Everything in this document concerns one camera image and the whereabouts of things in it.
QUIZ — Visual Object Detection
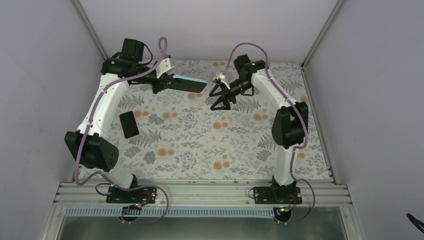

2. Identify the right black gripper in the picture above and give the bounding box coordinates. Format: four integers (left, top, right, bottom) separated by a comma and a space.
210, 77, 255, 110

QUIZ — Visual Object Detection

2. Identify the phone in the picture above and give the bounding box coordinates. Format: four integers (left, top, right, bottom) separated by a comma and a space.
167, 74, 208, 93
119, 111, 140, 139

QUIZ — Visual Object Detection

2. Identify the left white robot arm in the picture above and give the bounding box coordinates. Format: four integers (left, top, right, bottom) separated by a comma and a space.
64, 36, 176, 203

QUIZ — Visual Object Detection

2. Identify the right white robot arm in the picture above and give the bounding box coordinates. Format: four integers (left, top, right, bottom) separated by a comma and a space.
209, 54, 309, 205

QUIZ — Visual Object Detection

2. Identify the phone in pink case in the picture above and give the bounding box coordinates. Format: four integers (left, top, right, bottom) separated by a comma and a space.
119, 111, 140, 139

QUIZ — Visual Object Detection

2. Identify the floral patterned table mat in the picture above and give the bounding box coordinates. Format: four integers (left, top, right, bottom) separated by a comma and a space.
79, 58, 332, 181

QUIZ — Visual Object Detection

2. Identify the black object at edge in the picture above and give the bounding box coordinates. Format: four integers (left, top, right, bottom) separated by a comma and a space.
406, 212, 424, 233

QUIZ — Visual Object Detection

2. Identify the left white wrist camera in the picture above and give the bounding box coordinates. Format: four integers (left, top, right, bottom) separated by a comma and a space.
155, 57, 175, 79

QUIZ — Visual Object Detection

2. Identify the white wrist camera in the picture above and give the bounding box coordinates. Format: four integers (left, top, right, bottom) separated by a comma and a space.
155, 57, 175, 79
213, 72, 230, 90

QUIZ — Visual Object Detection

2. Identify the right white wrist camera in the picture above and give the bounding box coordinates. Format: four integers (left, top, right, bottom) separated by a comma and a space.
213, 72, 230, 90

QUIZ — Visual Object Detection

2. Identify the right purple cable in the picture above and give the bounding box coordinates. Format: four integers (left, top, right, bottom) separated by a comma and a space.
221, 42, 316, 225

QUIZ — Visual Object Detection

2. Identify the left aluminium corner post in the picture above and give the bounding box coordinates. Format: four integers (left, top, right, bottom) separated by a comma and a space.
71, 0, 108, 60

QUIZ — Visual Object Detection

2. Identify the aluminium corner post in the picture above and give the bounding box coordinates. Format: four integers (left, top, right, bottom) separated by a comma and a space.
71, 0, 108, 60
301, 0, 345, 70

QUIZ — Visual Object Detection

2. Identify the right aluminium corner post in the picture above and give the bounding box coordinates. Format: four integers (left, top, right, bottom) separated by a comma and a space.
301, 0, 345, 70

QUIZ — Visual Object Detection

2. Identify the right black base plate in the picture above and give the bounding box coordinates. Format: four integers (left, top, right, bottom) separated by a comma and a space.
253, 185, 303, 205

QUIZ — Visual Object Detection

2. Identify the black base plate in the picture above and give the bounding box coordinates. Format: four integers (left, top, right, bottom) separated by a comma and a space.
105, 185, 158, 205
253, 185, 303, 205

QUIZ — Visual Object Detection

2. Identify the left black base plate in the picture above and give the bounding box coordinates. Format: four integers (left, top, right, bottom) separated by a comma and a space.
105, 185, 158, 205

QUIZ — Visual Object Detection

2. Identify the aluminium rail frame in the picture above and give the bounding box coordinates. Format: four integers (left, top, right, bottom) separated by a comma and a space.
53, 179, 352, 218

